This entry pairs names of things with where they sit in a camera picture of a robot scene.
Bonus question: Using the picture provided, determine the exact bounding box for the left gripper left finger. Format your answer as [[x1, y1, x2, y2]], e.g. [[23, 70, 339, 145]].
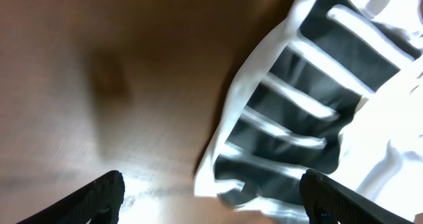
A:
[[19, 170, 125, 224]]

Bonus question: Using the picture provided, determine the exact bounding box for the white t-shirt black print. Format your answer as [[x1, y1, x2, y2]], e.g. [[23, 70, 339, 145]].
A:
[[194, 0, 422, 223]]

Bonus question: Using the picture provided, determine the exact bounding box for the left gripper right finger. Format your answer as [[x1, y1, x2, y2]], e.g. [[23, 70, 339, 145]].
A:
[[299, 169, 412, 224]]

